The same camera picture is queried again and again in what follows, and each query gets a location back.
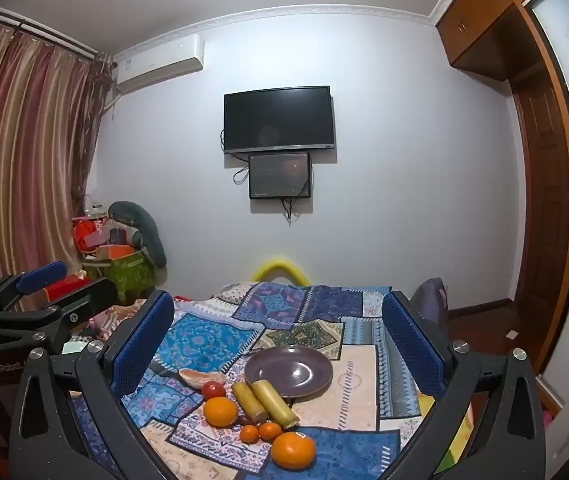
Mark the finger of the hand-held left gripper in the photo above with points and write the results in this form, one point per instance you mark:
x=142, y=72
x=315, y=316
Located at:
x=89, y=297
x=44, y=275

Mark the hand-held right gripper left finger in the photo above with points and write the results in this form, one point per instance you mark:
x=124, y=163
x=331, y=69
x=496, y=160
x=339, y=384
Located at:
x=149, y=340

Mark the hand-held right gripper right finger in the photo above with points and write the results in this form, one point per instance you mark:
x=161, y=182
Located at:
x=409, y=345

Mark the peeled pomelo segment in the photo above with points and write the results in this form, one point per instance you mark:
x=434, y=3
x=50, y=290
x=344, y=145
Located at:
x=199, y=377

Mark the red tomato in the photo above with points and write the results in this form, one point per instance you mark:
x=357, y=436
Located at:
x=213, y=391

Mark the large orange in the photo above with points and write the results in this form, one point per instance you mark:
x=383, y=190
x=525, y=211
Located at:
x=220, y=411
x=293, y=451

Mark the peeled sugarcane piece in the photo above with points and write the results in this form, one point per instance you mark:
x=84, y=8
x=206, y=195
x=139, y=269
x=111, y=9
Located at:
x=248, y=400
x=275, y=404

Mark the purple plate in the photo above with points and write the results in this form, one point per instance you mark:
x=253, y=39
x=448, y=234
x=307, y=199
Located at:
x=289, y=372

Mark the small tangerine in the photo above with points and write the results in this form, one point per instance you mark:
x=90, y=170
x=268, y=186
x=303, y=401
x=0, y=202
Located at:
x=270, y=431
x=249, y=434

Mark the pink floral quilt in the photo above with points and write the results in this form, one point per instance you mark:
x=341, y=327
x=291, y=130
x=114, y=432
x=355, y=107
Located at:
x=114, y=317

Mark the green patterned box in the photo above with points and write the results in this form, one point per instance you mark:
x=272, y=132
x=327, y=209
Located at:
x=132, y=272

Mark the orange flat box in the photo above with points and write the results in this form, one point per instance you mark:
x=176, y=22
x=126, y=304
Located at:
x=114, y=251

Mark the purple chair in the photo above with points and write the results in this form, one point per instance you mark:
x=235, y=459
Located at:
x=437, y=300

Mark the patchwork printed blanket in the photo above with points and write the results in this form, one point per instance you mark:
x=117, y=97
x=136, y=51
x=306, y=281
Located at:
x=204, y=340

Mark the grey plush toy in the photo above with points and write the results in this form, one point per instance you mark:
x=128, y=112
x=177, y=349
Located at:
x=152, y=240

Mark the red date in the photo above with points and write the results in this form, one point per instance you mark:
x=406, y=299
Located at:
x=243, y=418

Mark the striped curtain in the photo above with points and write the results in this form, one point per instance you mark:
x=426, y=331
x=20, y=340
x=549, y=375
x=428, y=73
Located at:
x=24, y=135

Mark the wooden door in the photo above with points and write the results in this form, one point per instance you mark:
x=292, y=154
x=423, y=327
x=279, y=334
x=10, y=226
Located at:
x=544, y=185

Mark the small black monitor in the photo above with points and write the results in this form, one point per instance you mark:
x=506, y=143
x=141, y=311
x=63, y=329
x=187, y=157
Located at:
x=279, y=175

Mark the white air conditioner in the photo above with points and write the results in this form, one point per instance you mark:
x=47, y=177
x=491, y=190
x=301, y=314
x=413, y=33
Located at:
x=159, y=65

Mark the wooden overhead cabinet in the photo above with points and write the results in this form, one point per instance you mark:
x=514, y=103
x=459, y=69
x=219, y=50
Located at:
x=479, y=15

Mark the curtain rail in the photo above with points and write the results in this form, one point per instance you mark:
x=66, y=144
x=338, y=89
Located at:
x=44, y=30

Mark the wall-mounted black television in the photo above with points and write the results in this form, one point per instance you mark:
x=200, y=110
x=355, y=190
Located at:
x=279, y=117

